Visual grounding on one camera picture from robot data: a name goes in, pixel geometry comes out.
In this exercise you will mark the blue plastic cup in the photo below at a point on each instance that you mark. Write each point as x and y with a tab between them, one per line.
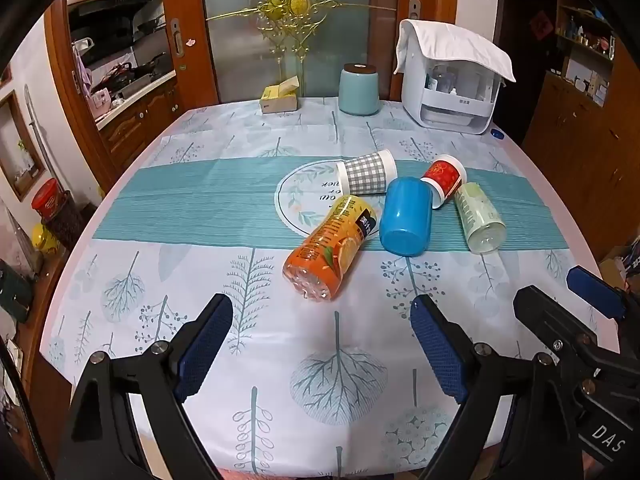
405	215

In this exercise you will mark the frosted glass door gold ornament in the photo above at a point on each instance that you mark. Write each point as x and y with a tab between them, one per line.
240	60

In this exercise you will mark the wooden kitchen base cabinets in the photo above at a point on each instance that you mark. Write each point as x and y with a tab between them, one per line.
135	125

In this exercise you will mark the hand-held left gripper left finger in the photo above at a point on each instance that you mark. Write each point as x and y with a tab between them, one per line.
202	355

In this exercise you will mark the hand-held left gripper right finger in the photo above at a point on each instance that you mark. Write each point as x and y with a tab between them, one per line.
441	355

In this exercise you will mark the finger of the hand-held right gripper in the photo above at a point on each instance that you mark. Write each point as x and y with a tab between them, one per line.
595	292
547	316

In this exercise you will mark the black range hood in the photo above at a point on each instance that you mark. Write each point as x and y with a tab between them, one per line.
105	12

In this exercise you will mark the cardboard box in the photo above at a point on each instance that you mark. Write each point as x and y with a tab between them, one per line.
620	265

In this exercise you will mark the teal canister with wooden lid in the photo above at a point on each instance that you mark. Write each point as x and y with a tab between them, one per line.
358	90

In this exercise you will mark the yellow tissue box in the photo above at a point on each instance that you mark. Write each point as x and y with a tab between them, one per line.
277	100

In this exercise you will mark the orange juice bottle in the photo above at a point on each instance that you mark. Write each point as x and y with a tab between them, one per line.
325	255

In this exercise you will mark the red tin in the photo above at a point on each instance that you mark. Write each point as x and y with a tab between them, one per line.
46	200

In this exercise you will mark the wooden framed wall niche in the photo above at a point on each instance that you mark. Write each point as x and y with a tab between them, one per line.
17	150

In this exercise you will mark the wooden sideboard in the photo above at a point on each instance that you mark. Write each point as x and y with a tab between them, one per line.
570	150

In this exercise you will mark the white countertop appliance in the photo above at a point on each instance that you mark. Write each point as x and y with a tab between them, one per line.
450	105

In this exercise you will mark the red paper cup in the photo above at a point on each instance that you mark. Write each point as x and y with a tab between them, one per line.
442	176

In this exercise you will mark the pink hanging cloth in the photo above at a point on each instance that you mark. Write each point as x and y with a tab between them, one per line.
84	72

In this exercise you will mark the dark woven basket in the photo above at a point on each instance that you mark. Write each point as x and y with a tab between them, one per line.
65	225

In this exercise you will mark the blue bottle cap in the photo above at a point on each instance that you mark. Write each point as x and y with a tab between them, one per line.
497	134

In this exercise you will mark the tree print tablecloth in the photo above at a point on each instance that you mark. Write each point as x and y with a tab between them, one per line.
200	220

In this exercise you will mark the pale green cup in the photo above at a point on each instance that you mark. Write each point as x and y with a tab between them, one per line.
477	215

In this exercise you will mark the white cloth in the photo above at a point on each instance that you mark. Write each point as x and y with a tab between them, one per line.
450	42

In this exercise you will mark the grey checked paper cup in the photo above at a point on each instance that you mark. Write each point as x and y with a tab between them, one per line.
365	172

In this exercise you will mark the wooden shelf with small things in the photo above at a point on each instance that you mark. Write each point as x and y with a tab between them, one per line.
585	35

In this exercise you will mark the yellow round object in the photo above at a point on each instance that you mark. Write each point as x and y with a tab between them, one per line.
44	239

